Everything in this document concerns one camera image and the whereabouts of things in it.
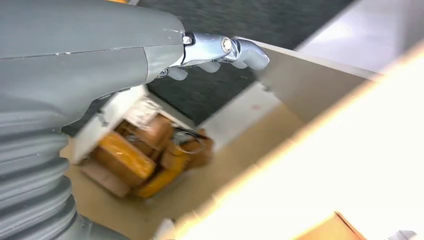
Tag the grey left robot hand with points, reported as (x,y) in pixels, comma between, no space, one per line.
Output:
(82,49)

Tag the brown cardboard box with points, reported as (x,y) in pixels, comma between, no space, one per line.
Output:
(198,154)
(157,132)

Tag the yellow orange packet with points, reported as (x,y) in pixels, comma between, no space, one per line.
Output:
(159,182)
(124,159)

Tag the beige board panel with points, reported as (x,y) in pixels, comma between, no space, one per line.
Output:
(308,82)

